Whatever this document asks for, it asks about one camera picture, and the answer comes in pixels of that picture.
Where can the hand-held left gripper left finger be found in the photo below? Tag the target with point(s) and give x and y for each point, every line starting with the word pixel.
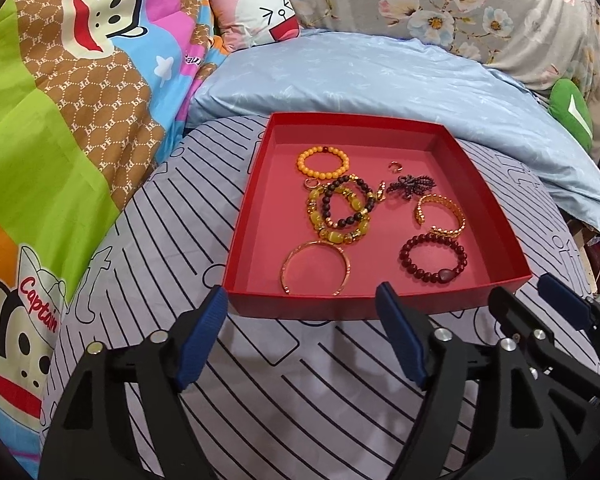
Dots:
pixel 202 340

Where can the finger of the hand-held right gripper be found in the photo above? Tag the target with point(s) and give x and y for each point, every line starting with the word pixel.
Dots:
pixel 562 300
pixel 507 312

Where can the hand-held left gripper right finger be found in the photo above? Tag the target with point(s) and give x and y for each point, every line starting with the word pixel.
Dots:
pixel 401 335

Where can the red cardboard box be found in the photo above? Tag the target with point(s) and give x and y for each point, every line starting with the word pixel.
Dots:
pixel 380 260

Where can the thin gold bangle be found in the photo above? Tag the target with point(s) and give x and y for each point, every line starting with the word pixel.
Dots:
pixel 286 265

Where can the gold hoop earring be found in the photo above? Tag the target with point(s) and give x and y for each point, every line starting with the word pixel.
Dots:
pixel 393 164

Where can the dark beaded bow ornament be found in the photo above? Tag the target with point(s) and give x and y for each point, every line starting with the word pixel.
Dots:
pixel 412 185

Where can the green plush pillow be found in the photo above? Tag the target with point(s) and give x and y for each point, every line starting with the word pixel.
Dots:
pixel 570 110

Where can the cartoon monkey blanket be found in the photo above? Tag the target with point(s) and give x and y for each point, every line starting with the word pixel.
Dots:
pixel 55 135

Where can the light blue pillow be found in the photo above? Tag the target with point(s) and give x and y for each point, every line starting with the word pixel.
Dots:
pixel 380 75

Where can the pink cartoon face pillow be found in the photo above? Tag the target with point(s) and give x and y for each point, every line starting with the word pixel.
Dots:
pixel 255 15

